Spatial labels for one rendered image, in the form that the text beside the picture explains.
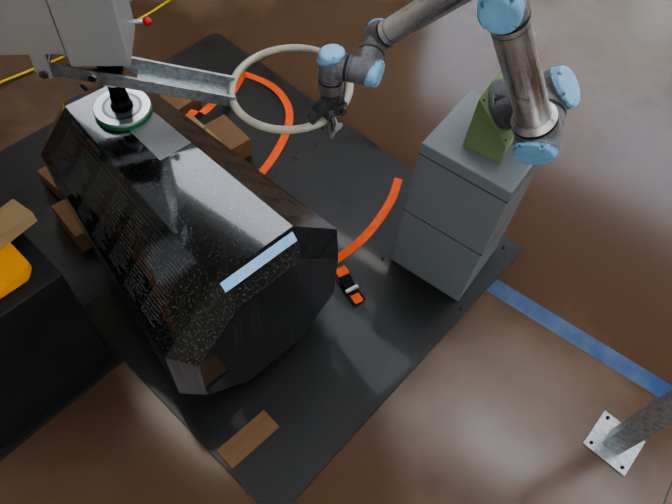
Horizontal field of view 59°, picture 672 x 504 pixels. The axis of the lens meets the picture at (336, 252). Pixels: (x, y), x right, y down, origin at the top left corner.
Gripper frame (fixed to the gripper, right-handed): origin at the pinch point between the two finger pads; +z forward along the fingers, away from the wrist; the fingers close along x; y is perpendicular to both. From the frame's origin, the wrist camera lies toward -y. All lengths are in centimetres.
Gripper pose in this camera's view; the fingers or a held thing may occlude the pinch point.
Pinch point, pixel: (325, 132)
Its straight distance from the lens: 232.2
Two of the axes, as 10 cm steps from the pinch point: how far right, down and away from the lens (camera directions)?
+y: 8.0, -4.9, 3.4
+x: -6.0, -6.8, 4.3
